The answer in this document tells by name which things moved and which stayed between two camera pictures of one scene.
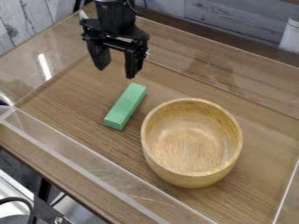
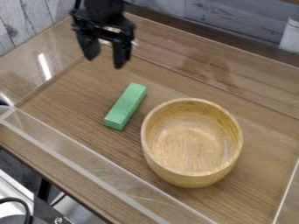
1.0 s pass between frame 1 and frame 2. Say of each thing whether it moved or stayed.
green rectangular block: stayed
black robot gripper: moved
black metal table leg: stayed
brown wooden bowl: stayed
